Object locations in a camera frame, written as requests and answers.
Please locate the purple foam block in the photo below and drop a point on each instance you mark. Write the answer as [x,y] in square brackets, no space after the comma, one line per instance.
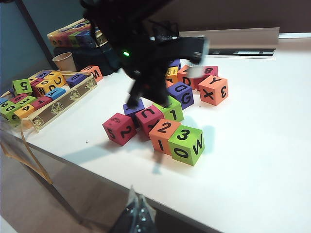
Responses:
[139,109]
[176,63]

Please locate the orange foam block letter N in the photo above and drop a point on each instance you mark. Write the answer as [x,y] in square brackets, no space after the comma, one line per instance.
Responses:
[93,72]

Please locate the purple foam block D G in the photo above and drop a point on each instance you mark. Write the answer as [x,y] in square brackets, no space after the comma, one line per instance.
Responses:
[182,95]

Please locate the yellow foam block digit 6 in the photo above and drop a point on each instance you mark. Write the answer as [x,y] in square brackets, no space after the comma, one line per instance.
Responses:
[24,111]

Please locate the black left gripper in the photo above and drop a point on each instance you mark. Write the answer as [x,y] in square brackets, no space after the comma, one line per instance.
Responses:
[145,60]

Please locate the green foam block digit 5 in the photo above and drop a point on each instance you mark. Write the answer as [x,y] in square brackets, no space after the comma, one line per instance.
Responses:
[22,87]

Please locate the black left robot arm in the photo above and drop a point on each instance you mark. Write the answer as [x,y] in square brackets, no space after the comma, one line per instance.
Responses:
[116,21]

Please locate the orange foam block letter D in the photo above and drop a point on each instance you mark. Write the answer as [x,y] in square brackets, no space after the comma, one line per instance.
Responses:
[185,78]

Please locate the brown paper cup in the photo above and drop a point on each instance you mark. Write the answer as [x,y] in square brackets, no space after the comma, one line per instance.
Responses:
[63,61]

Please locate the yellow foam block letter C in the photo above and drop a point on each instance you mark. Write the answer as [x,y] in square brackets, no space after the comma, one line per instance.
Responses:
[57,81]

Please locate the green foam block digit 3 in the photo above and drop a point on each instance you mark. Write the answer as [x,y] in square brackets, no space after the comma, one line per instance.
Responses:
[25,100]

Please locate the pink foam block digit 6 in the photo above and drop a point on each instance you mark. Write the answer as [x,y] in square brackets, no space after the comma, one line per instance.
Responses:
[18,97]

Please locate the packaged foam block set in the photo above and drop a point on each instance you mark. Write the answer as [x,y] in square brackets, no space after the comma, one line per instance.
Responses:
[70,36]

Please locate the yellow foam block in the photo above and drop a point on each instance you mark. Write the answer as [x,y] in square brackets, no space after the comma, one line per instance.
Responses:
[172,75]

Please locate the pink foam block 5 2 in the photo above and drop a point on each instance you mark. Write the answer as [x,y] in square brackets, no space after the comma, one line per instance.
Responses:
[119,128]

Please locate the orange foam block 2 I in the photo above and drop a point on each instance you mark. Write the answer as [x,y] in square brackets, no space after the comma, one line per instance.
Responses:
[161,136]

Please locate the pink foam block letter T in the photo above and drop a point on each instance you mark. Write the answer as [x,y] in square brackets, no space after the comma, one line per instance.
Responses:
[41,102]

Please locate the green foam block 3 O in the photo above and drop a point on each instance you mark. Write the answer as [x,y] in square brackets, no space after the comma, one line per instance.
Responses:
[185,145]

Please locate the green foam block letter D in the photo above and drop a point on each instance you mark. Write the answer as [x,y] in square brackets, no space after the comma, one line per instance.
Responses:
[8,110]

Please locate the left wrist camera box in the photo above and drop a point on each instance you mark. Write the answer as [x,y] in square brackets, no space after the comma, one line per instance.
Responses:
[194,48]

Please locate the orange foam block Y X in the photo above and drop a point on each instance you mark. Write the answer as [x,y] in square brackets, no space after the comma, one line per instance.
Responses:
[213,91]

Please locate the purple foam block digit 8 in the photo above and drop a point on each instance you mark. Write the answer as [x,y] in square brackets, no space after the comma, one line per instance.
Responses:
[43,74]

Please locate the blue foam block letter Y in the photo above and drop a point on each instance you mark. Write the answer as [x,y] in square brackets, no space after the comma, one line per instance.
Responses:
[56,93]

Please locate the green foam block digit 1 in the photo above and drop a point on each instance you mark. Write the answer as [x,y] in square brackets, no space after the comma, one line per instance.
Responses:
[173,112]

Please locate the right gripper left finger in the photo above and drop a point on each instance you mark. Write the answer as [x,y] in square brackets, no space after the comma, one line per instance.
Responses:
[126,218]

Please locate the black and white flat strip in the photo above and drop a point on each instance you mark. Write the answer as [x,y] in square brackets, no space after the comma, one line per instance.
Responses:
[243,53]

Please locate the pink foam block bug X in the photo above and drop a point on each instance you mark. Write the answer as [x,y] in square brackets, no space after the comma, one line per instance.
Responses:
[148,117]

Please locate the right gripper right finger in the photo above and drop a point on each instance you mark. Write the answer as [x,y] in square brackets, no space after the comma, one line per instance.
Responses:
[147,218]

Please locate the beige printed block bag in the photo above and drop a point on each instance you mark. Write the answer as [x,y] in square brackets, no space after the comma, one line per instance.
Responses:
[60,105]

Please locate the purple foam block letter O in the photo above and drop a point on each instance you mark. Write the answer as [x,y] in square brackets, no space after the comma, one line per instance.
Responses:
[75,79]

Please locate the pink foam block digit 8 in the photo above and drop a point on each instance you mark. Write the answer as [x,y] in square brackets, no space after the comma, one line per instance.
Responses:
[210,71]

